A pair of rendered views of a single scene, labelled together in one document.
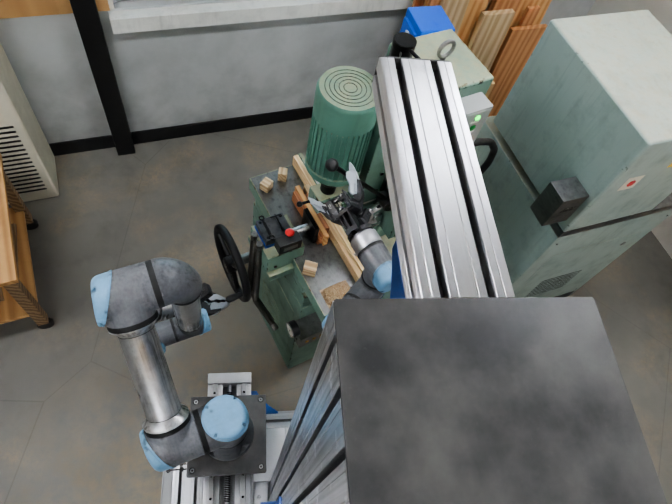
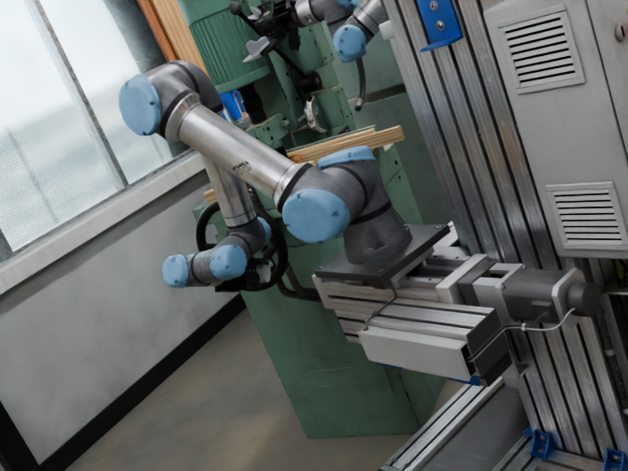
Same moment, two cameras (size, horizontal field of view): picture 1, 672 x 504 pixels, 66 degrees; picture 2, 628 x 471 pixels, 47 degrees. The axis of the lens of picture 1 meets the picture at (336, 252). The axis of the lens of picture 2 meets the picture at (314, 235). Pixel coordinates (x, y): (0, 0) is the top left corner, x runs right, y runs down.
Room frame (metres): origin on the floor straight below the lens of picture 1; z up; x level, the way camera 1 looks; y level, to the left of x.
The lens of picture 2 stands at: (-1.13, 0.66, 1.36)
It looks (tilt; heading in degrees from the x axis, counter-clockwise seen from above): 17 degrees down; 345
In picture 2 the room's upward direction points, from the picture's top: 23 degrees counter-clockwise
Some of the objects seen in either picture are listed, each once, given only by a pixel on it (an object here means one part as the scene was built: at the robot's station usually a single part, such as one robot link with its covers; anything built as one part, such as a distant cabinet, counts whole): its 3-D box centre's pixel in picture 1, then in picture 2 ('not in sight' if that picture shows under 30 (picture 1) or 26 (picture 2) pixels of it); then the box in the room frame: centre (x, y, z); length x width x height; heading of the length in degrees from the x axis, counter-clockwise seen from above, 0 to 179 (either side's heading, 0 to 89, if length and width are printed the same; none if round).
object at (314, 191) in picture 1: (331, 195); (268, 133); (1.07, 0.07, 1.03); 0.14 x 0.07 x 0.09; 133
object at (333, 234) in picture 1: (341, 248); (319, 155); (0.94, -0.02, 0.92); 0.56 x 0.02 x 0.04; 43
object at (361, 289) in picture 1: (368, 289); (348, 38); (0.65, -0.11, 1.23); 0.11 x 0.08 x 0.11; 157
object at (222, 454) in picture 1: (227, 430); (371, 227); (0.28, 0.15, 0.87); 0.15 x 0.15 x 0.10
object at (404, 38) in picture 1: (398, 66); not in sight; (1.15, -0.02, 1.54); 0.08 x 0.08 x 0.17; 43
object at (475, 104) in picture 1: (463, 123); not in sight; (1.17, -0.25, 1.40); 0.10 x 0.06 x 0.16; 133
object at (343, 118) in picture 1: (341, 129); (223, 35); (1.05, 0.09, 1.35); 0.18 x 0.18 x 0.31
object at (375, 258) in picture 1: (380, 267); (335, 1); (0.67, -0.12, 1.32); 0.11 x 0.08 x 0.09; 42
